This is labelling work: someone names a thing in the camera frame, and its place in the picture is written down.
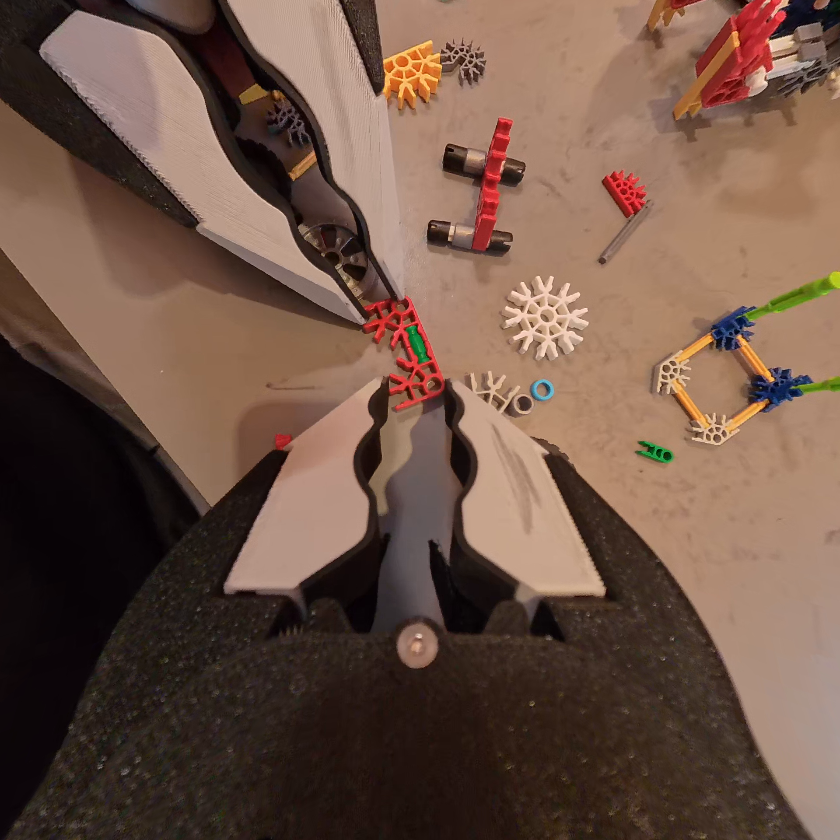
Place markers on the yellow fan connector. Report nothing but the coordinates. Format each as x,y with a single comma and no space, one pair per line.
401,65

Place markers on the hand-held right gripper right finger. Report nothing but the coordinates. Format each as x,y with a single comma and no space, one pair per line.
525,518

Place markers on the multicolour construction toy model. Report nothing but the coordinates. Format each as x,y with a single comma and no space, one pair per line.
728,65

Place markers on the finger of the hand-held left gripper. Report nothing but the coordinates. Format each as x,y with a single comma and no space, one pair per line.
164,144
341,98

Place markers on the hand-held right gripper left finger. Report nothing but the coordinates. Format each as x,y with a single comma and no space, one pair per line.
308,518

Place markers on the grey snowflake connector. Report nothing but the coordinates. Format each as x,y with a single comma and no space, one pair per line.
463,58

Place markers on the red connectors with green rod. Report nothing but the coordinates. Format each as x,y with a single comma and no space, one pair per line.
420,387

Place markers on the square rod and connector frame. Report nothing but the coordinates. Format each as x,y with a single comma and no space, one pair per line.
732,331

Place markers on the white fan connector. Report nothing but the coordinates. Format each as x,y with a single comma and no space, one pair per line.
489,380

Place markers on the small green clip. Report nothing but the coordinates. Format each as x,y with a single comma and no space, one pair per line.
649,450

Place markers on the small red fan connector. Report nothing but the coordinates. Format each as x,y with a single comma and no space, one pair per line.
623,190

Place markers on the grey rod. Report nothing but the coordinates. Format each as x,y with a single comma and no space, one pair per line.
623,233

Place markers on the red connectors with black rollers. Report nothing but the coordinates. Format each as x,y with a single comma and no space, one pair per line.
489,190

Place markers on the white snowflake connector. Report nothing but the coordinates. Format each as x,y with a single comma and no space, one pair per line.
544,302

